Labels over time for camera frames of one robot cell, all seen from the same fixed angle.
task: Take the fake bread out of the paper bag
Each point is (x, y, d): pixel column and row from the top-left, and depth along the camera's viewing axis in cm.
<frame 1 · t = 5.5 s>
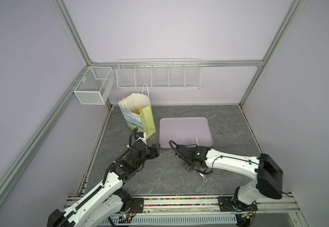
left hand: (155, 147, 78), fingers open
right hand: (189, 162, 82), fingers closed
green paper gift bag: (143, 121, 89), point 19 cm above the table
lavender plastic tray: (184, 131, 107), on the table
yellow fake bread in bag: (138, 111, 97), point 17 cm above the table

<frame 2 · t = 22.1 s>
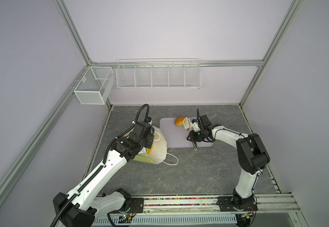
left hand: (147, 137, 75), fingers closed
right hand: (189, 139, 95), fingers open
green paper gift bag: (157, 153, 91), point 4 cm above the table
round brown fake bun: (178, 121, 104), point 7 cm above the table
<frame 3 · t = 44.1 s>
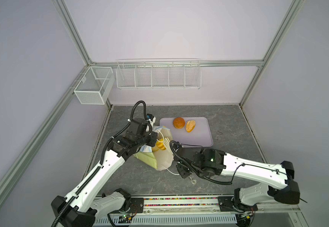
left hand: (155, 136, 73), fingers closed
right hand: (178, 167, 69), fingers closed
oval orange fake bread: (190, 126, 104), point 5 cm above the table
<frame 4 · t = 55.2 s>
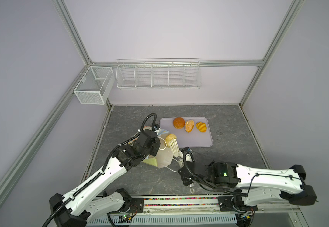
left hand: (154, 142, 74), fingers closed
right hand: (178, 173, 66), fingers closed
yellow fake bread in bag: (202, 126, 104), point 4 cm above the table
